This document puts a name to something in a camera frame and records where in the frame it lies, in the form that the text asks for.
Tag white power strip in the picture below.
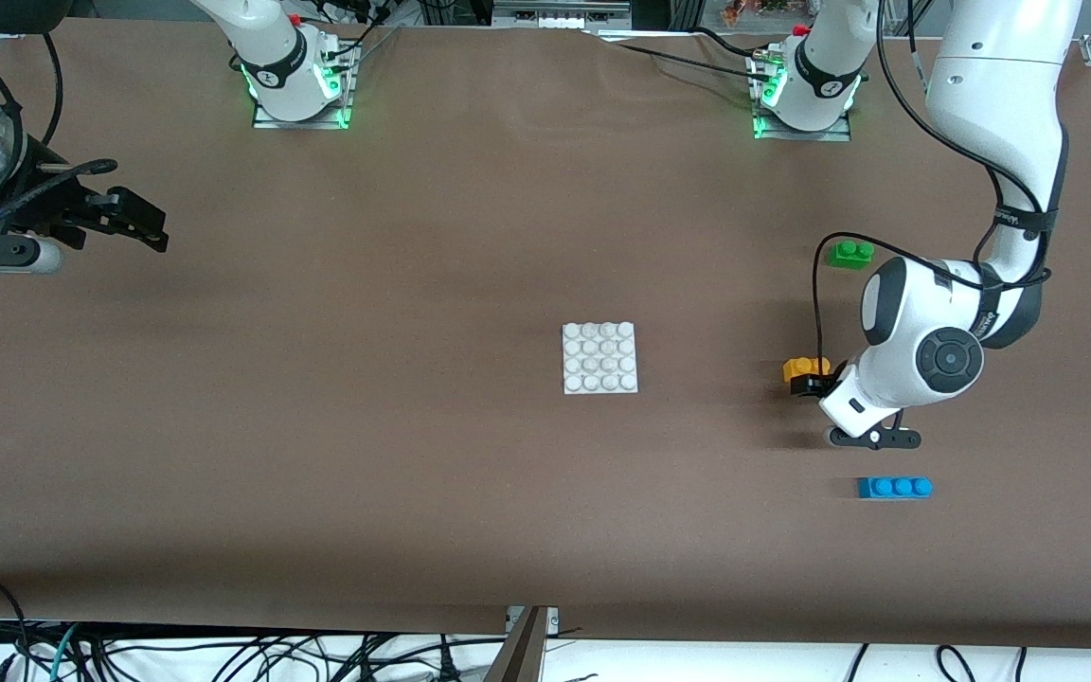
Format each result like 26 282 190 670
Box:
508 11 624 30

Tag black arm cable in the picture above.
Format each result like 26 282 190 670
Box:
0 28 120 249
813 0 1054 382

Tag grey support beam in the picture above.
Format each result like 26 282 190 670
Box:
483 608 547 682

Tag teal floor cable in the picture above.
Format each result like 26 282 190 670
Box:
29 622 84 682

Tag white studded base plate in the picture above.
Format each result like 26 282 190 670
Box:
563 322 639 395

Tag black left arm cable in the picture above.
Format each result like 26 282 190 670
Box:
813 0 1054 382

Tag blue three-stud block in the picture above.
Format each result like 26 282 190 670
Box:
856 476 934 500

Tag brown table cover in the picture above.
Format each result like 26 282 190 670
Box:
0 19 1091 651

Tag black base cable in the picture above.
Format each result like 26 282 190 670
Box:
692 26 764 60
313 0 404 44
602 40 776 84

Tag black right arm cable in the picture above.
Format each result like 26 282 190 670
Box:
0 28 120 249

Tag metal table edge bracket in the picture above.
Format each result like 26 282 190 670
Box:
505 605 560 633

